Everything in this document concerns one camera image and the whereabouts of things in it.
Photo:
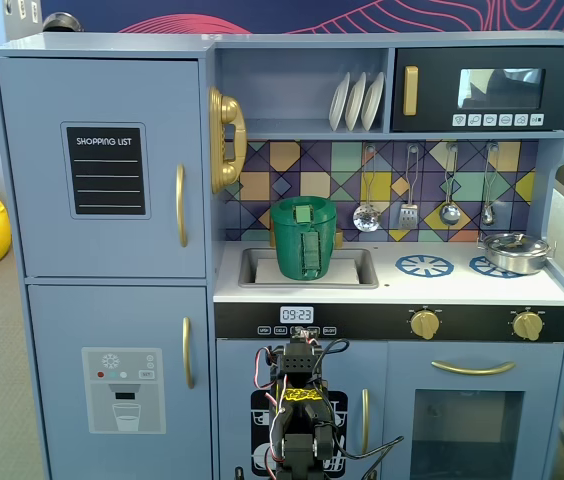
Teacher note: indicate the gold stove knob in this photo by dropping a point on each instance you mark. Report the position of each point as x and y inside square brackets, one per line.
[424, 325]
[528, 326]

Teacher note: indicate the blue cabinet door shopping list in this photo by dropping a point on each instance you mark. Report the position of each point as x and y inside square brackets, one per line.
[37, 225]

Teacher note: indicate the metal spoon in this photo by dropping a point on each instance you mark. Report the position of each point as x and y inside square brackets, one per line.
[487, 215]

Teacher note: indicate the metal ladle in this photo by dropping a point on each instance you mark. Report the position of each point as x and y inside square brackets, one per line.
[449, 214]

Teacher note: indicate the blue fridge door water dispenser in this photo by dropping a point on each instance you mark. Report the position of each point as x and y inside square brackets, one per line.
[152, 320]

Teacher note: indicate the blue oven door with window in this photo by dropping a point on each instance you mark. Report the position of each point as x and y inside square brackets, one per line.
[402, 370]

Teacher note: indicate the steel pot with lid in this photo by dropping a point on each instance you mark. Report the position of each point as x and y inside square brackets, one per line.
[512, 252]

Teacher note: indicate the gold toy faucet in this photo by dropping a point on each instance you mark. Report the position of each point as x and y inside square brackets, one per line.
[338, 239]

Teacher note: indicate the black round object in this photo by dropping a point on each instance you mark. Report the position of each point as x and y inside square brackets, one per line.
[62, 21]

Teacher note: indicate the metal slotted spatula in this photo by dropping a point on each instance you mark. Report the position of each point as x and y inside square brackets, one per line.
[408, 216]

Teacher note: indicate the blue toy kitchen unit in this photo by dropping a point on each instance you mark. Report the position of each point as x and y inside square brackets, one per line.
[412, 286]

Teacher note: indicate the green printed plastic cup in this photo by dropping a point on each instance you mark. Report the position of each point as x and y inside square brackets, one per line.
[287, 250]

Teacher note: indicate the grey sink basin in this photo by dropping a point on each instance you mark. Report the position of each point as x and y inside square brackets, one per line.
[307, 285]

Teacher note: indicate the white toy plate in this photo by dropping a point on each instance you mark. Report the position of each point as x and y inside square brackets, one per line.
[373, 102]
[338, 102]
[355, 102]

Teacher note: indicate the metal slotted skimmer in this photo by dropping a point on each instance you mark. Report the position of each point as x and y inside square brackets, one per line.
[366, 218]

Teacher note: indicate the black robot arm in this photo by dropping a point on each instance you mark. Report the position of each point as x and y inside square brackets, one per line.
[302, 365]

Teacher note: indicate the gold toy telephone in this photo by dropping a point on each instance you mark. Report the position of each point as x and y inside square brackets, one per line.
[232, 110]

